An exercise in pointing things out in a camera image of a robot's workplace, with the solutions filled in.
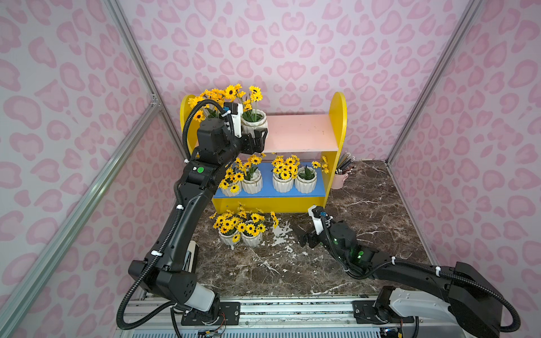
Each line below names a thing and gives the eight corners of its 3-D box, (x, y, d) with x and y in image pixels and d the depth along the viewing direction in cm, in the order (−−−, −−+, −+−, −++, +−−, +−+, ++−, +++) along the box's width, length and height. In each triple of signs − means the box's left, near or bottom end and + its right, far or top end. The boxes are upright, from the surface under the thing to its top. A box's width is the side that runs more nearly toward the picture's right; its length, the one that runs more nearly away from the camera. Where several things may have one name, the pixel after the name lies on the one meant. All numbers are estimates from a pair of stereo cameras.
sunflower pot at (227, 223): (217, 249, 90) (207, 232, 78) (221, 227, 97) (212, 209, 85) (242, 249, 90) (236, 232, 78) (244, 227, 97) (239, 209, 85)
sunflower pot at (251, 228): (241, 247, 91) (236, 231, 79) (244, 227, 97) (239, 209, 85) (265, 247, 91) (262, 231, 79) (265, 227, 97) (263, 209, 85)
